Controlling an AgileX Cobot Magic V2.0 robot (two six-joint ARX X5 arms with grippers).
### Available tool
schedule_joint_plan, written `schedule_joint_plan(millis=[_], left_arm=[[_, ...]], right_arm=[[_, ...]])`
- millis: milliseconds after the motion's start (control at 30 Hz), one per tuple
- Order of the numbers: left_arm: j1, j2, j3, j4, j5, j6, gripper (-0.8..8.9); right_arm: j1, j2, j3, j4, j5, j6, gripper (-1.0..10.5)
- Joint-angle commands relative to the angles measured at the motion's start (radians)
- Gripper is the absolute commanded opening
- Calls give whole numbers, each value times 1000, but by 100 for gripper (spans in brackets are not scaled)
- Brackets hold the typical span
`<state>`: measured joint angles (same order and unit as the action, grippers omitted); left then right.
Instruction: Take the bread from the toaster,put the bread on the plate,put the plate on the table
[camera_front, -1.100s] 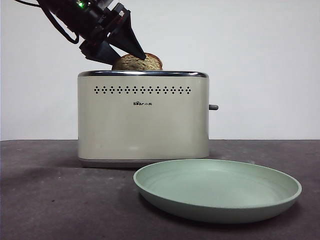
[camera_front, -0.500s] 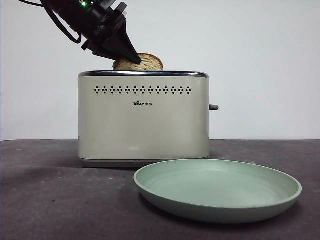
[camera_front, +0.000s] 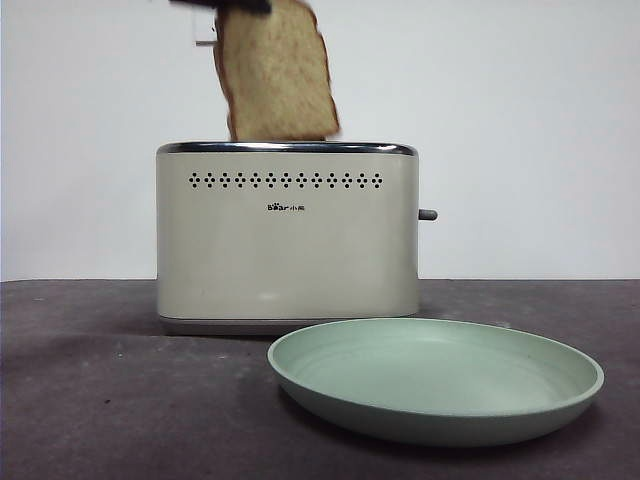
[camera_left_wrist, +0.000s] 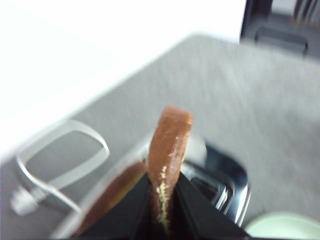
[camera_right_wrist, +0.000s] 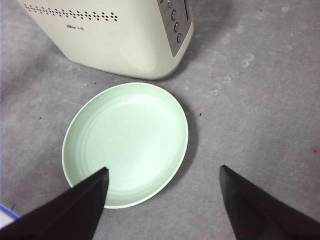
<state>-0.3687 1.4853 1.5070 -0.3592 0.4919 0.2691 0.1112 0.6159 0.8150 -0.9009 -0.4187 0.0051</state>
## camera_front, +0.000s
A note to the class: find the large toasted bread slice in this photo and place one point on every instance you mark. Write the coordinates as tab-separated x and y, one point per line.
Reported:
277	80

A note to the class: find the white wall socket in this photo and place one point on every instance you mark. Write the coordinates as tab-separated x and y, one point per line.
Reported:
204	30

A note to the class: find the pale green round plate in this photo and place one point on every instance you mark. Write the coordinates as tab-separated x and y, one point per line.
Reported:
435	380

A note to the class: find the cream two-slot toaster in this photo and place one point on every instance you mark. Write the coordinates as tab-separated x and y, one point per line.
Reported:
285	250

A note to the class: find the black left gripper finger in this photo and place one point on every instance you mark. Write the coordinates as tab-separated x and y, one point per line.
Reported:
225	4

